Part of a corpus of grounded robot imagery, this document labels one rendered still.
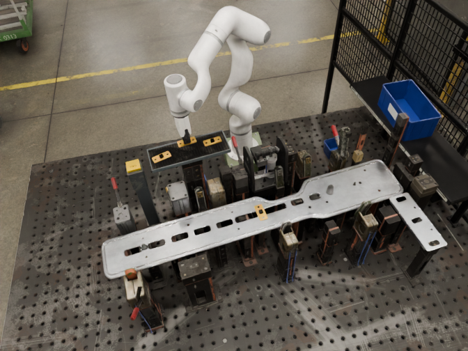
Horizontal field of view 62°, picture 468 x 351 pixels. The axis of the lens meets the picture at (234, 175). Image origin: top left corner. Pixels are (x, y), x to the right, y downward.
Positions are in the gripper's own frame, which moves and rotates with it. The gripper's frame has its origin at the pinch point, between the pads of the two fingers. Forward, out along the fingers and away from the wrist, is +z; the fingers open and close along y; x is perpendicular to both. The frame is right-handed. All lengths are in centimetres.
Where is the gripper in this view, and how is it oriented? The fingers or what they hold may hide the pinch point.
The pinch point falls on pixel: (186, 138)
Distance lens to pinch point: 175.8
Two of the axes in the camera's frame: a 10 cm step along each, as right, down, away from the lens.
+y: 3.6, 7.1, -6.1
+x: 9.3, -3.0, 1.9
